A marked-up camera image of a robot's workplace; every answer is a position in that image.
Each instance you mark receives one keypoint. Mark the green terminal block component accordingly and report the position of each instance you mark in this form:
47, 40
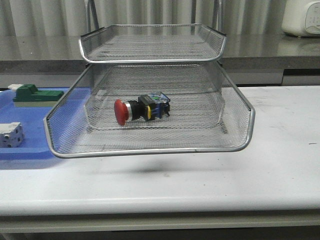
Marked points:
28, 95

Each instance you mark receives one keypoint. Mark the steel back counter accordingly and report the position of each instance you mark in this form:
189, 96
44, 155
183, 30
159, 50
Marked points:
249, 60

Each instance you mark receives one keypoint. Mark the white appliance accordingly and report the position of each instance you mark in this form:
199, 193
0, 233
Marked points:
301, 18

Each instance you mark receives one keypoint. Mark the blue plastic tray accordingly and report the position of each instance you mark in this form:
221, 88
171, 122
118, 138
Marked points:
48, 130

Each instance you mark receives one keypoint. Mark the white electrical block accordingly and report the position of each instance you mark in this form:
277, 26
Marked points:
11, 134

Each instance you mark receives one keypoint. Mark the red emergency stop button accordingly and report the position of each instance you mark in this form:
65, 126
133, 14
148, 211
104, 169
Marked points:
147, 106

